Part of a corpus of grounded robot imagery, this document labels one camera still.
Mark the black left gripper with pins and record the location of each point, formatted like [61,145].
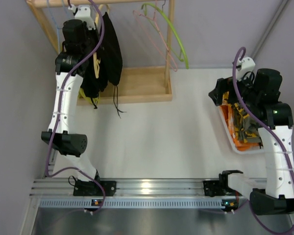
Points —
[88,39]

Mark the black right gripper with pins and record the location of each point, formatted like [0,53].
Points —
[220,88]

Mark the cream yellow hanger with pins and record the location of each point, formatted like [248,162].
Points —
[97,60]

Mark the black trousers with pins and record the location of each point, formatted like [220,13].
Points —
[111,65]

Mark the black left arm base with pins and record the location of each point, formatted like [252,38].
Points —
[107,188]

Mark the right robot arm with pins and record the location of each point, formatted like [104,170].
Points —
[255,117]

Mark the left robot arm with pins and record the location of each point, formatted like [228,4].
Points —
[73,65]

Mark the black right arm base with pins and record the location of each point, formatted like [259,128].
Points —
[214,188]

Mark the green plastic hanger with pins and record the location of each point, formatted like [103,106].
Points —
[149,12]

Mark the orange white garment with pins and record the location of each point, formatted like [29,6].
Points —
[231,122]

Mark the camouflage yellow garment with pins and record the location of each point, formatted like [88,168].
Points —
[242,128]

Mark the yellow green garment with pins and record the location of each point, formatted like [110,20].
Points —
[84,100]

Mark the wooden clothes rack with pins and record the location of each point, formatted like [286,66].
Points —
[138,85]

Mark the white plastic basket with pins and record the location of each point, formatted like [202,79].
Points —
[229,129]

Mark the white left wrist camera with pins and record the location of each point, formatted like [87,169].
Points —
[83,13]

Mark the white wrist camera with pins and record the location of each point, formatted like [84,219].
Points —
[242,67]
[83,13]

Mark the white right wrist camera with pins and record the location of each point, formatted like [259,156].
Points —
[242,67]

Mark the blue wire hanger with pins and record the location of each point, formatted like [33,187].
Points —
[57,26]

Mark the pink wire hanger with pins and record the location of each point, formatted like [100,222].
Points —
[150,31]

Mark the grey wall corner profile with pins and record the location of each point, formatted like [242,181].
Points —
[281,8]

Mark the slotted grey cable duct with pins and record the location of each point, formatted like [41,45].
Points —
[139,203]

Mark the aluminium mounting rail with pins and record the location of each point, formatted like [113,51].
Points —
[56,187]

